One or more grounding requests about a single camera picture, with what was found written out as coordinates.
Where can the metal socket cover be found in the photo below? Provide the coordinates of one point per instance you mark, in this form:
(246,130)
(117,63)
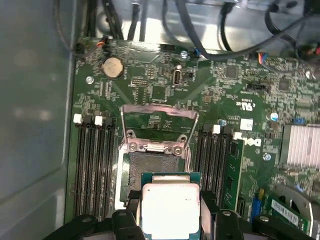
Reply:
(160,109)

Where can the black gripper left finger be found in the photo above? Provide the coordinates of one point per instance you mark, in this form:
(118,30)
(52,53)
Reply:
(125,225)

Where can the blue expansion slot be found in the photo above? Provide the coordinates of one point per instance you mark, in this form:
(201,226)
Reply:
(256,207)

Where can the black open PC case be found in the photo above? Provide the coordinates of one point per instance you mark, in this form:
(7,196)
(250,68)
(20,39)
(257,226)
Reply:
(30,100)

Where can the silver internal USB port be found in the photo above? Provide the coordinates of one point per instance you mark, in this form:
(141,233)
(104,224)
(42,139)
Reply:
(177,77)

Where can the green motherboard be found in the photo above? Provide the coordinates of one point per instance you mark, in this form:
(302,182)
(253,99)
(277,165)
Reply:
(212,82)

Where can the round coin battery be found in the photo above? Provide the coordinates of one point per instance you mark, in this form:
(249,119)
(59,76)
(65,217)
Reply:
(112,67)

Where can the green RAM stick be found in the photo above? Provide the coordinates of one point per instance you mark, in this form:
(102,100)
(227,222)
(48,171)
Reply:
(233,175)

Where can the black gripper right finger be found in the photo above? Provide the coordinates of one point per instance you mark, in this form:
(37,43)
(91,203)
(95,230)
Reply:
(228,225)

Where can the black RAM slot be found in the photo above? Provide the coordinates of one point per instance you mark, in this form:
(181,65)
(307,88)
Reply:
(109,165)
(99,167)
(202,162)
(89,167)
(79,165)
(213,165)
(222,170)

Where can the CPU socket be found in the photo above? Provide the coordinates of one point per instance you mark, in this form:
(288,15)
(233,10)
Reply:
(155,165)

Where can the silver topped CPU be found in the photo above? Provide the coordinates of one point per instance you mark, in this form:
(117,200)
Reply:
(170,207)

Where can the black expansion slot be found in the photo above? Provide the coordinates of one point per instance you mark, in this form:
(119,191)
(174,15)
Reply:
(241,206)

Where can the silver chipset heatsink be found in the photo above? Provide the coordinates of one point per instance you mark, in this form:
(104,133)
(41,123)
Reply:
(300,145)

